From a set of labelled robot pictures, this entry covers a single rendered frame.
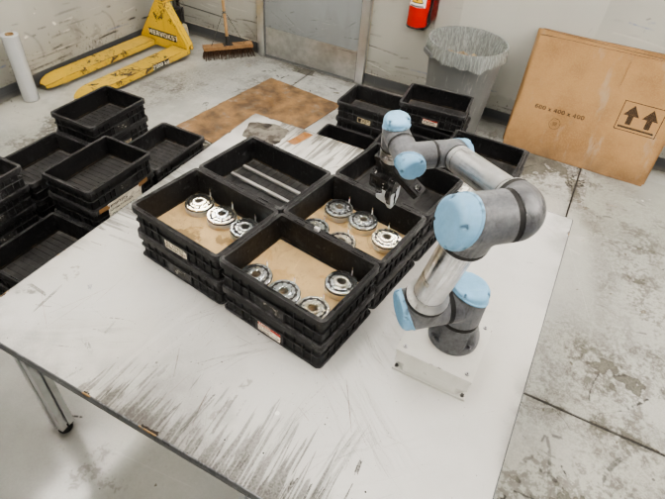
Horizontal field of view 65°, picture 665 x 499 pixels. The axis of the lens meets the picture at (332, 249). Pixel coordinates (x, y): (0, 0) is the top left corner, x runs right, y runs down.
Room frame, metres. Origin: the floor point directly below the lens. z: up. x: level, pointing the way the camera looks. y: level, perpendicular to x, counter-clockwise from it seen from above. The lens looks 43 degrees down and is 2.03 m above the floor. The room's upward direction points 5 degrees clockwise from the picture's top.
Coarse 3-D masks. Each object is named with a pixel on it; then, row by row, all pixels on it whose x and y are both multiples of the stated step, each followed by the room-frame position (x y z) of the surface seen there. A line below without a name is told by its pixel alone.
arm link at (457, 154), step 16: (448, 144) 1.24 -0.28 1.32; (464, 144) 1.25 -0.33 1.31; (448, 160) 1.19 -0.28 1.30; (464, 160) 1.13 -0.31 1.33; (480, 160) 1.11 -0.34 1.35; (464, 176) 1.10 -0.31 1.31; (480, 176) 1.05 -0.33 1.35; (496, 176) 1.02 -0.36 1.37; (512, 176) 1.02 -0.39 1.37; (528, 192) 0.89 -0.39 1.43; (528, 208) 0.85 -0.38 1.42; (544, 208) 0.87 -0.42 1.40; (528, 224) 0.83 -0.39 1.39
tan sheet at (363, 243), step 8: (320, 208) 1.53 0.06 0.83; (312, 216) 1.48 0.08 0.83; (320, 216) 1.48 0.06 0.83; (328, 224) 1.44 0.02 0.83; (336, 224) 1.45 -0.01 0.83; (344, 224) 1.45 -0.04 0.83; (360, 240) 1.37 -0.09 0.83; (368, 240) 1.38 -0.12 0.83; (360, 248) 1.33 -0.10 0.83; (368, 248) 1.34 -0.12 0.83; (376, 256) 1.30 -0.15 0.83
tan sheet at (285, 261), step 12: (264, 252) 1.27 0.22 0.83; (276, 252) 1.27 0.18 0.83; (288, 252) 1.28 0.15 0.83; (300, 252) 1.28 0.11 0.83; (264, 264) 1.21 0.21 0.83; (276, 264) 1.21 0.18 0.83; (288, 264) 1.22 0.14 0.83; (300, 264) 1.22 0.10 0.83; (312, 264) 1.23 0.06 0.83; (324, 264) 1.24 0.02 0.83; (276, 276) 1.16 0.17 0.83; (288, 276) 1.17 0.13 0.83; (300, 276) 1.17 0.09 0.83; (312, 276) 1.18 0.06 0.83; (324, 276) 1.18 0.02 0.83; (300, 288) 1.12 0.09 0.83; (312, 288) 1.12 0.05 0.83; (324, 288) 1.13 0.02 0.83
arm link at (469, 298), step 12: (468, 276) 1.04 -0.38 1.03; (456, 288) 0.98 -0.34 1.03; (468, 288) 0.99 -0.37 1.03; (480, 288) 1.00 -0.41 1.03; (456, 300) 0.96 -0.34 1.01; (468, 300) 0.95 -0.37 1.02; (480, 300) 0.96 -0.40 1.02; (456, 312) 0.94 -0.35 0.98; (468, 312) 0.95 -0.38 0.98; (480, 312) 0.96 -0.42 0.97; (456, 324) 0.96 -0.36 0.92; (468, 324) 0.95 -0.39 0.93
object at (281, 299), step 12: (276, 216) 1.34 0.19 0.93; (288, 216) 1.35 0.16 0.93; (264, 228) 1.28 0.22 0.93; (312, 228) 1.30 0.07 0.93; (228, 252) 1.15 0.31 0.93; (228, 264) 1.10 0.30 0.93; (372, 264) 1.16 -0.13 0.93; (240, 276) 1.06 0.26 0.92; (252, 276) 1.06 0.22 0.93; (372, 276) 1.11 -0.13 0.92; (264, 288) 1.01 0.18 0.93; (360, 288) 1.06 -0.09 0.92; (276, 300) 0.99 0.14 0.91; (288, 300) 0.98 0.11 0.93; (348, 300) 1.01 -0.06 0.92; (300, 312) 0.94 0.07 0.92; (336, 312) 0.96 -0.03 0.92; (324, 324) 0.91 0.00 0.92
